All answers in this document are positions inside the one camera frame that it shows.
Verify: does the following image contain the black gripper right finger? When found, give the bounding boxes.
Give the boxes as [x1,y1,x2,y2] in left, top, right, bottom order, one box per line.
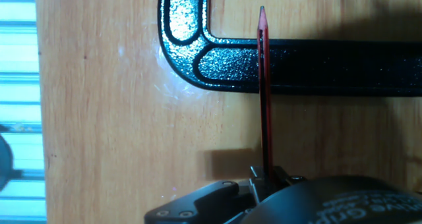
[273,167,307,189]

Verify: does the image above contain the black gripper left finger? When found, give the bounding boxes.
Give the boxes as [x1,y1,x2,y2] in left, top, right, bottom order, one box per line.
[144,165,266,224]

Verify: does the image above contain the red pencil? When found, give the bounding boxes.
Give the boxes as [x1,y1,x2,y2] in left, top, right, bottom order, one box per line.
[256,5,275,182]

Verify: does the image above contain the black C-clamp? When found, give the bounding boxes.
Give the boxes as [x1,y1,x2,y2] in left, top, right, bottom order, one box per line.
[157,0,422,98]

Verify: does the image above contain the wooden board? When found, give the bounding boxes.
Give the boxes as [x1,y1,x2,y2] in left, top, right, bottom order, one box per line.
[35,0,422,224]

